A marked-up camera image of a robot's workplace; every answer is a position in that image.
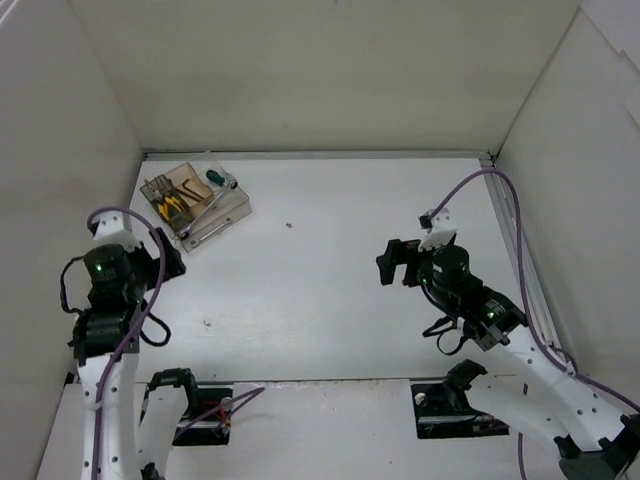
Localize large silver ratchet wrench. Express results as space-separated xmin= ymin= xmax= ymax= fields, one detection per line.
xmin=178 ymin=177 xmax=238 ymax=240

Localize yellow black pliers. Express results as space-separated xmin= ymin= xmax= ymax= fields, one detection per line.
xmin=156 ymin=175 xmax=184 ymax=220
xmin=144 ymin=180 xmax=171 ymax=222

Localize short brown hex key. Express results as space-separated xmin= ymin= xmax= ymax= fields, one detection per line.
xmin=181 ymin=178 xmax=198 ymax=193

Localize green stubby screwdriver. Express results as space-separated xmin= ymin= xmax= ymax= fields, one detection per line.
xmin=205 ymin=169 xmax=226 ymax=187

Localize small silver ratchet wrench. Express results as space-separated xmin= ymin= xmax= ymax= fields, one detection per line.
xmin=189 ymin=218 xmax=233 ymax=248

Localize long brown hex key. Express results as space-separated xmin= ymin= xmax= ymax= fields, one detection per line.
xmin=180 ymin=189 xmax=205 ymax=202

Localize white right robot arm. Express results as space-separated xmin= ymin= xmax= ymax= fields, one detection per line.
xmin=376 ymin=239 xmax=639 ymax=479

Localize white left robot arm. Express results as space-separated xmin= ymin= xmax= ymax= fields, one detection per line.
xmin=69 ymin=229 xmax=200 ymax=479

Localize clear compartment organizer box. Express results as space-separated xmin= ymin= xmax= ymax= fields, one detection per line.
xmin=140 ymin=151 xmax=252 ymax=252

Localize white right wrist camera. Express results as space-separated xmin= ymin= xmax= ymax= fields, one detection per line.
xmin=418 ymin=207 xmax=457 ymax=252

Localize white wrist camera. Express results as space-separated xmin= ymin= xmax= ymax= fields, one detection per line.
xmin=418 ymin=207 xmax=457 ymax=252
xmin=89 ymin=211 xmax=141 ymax=252

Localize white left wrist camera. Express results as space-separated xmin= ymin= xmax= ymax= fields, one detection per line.
xmin=89 ymin=211 xmax=141 ymax=252

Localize aluminium table edge rail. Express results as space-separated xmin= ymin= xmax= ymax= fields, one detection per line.
xmin=479 ymin=152 xmax=629 ymax=480

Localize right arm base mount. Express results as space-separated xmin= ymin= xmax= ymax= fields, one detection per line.
xmin=410 ymin=360 xmax=509 ymax=440

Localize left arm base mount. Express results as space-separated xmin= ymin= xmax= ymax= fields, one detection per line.
xmin=139 ymin=368 xmax=234 ymax=447

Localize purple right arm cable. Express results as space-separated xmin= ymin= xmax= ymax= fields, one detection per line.
xmin=432 ymin=168 xmax=640 ymax=480

